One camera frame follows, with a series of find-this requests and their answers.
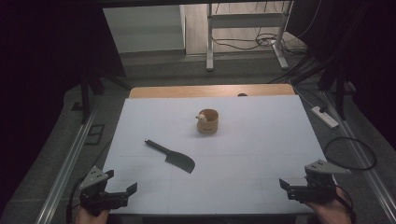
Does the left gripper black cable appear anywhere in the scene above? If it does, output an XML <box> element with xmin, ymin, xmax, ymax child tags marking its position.
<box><xmin>65</xmin><ymin>175</ymin><xmax>87</xmax><ymax>224</ymax></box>

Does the black tripod stand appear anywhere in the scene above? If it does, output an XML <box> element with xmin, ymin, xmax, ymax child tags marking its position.
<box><xmin>69</xmin><ymin>71</ymin><xmax>132</xmax><ymax>125</ymax></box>
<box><xmin>290</xmin><ymin>55</ymin><xmax>356</xmax><ymax>120</ymax></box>

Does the white table mat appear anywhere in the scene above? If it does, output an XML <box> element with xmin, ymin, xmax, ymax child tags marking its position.
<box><xmin>102</xmin><ymin>94</ymin><xmax>335</xmax><ymax>216</ymax></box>

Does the black kitchen knife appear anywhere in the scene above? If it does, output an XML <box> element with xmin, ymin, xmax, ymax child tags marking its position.
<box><xmin>144</xmin><ymin>138</ymin><xmax>196</xmax><ymax>175</ymax></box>

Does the dark curtain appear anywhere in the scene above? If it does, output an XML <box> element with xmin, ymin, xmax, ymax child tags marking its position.
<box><xmin>286</xmin><ymin>0</ymin><xmax>396</xmax><ymax>150</ymax></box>
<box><xmin>0</xmin><ymin>0</ymin><xmax>125</xmax><ymax>216</ymax></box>

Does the white panel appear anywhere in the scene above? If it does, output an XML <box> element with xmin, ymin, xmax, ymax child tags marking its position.
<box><xmin>102</xmin><ymin>4</ymin><xmax>186</xmax><ymax>54</ymax></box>

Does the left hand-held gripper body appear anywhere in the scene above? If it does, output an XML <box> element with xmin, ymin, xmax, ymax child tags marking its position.
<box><xmin>78</xmin><ymin>165</ymin><xmax>130</xmax><ymax>217</ymax></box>

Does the white metal stand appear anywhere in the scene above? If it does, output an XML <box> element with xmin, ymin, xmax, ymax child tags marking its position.
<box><xmin>205</xmin><ymin>0</ymin><xmax>294</xmax><ymax>72</ymax></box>

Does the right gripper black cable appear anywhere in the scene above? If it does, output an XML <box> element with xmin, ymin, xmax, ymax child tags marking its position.
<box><xmin>334</xmin><ymin>184</ymin><xmax>358</xmax><ymax>224</ymax></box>

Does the looped black cable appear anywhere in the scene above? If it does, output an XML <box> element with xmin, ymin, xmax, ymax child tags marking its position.
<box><xmin>322</xmin><ymin>136</ymin><xmax>378</xmax><ymax>172</ymax></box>

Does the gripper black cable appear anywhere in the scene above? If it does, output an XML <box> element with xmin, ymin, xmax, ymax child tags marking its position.
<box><xmin>65</xmin><ymin>175</ymin><xmax>87</xmax><ymax>224</ymax></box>
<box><xmin>334</xmin><ymin>184</ymin><xmax>358</xmax><ymax>224</ymax></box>

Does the white power strip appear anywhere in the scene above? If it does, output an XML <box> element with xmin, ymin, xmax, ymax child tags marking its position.
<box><xmin>310</xmin><ymin>105</ymin><xmax>340</xmax><ymax>130</ymax></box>

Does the person's left hand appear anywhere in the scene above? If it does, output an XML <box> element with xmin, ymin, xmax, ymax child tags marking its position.
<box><xmin>75</xmin><ymin>204</ymin><xmax>110</xmax><ymax>224</ymax></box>

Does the wooden cup with animal figure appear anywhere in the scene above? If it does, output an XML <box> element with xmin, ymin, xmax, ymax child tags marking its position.
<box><xmin>195</xmin><ymin>108</ymin><xmax>219</xmax><ymax>135</ymax></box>

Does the tangle of black cables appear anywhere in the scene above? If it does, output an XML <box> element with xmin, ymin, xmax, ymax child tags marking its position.
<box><xmin>211</xmin><ymin>0</ymin><xmax>312</xmax><ymax>57</ymax></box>

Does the person's right hand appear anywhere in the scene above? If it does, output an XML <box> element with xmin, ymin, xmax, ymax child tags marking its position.
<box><xmin>304</xmin><ymin>188</ymin><xmax>353</xmax><ymax>224</ymax></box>

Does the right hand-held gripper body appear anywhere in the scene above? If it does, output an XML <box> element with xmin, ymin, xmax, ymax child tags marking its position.
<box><xmin>287</xmin><ymin>159</ymin><xmax>352</xmax><ymax>204</ymax></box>

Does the aluminium rail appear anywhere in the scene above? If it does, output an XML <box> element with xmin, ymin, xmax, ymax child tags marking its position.
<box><xmin>35</xmin><ymin>111</ymin><xmax>96</xmax><ymax>224</ymax></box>
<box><xmin>321</xmin><ymin>91</ymin><xmax>396</xmax><ymax>223</ymax></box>

